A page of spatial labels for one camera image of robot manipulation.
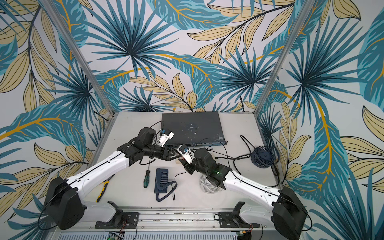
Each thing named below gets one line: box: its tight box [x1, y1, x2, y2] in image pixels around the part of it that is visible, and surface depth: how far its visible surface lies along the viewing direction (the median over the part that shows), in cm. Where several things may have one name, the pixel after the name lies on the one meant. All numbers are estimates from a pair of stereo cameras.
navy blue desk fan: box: [154, 168, 178, 202], surface depth 81 cm
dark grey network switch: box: [161, 111, 228, 147], surface depth 109 cm
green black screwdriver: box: [143, 159, 151, 188], surface depth 86 cm
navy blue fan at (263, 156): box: [251, 145, 276, 169], surface depth 92 cm
